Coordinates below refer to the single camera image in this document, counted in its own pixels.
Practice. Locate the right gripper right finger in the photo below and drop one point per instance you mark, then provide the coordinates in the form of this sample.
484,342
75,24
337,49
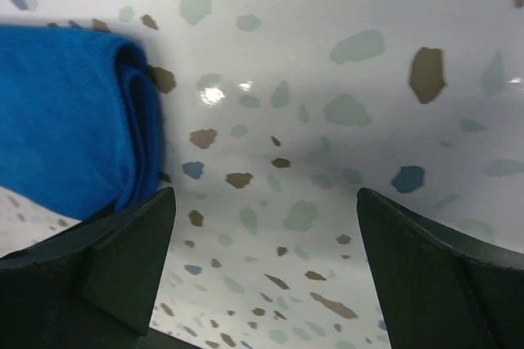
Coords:
438,287

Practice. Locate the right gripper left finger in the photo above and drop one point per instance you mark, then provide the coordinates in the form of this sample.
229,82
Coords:
93,285

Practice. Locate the blue towel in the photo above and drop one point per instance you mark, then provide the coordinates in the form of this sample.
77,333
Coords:
80,120

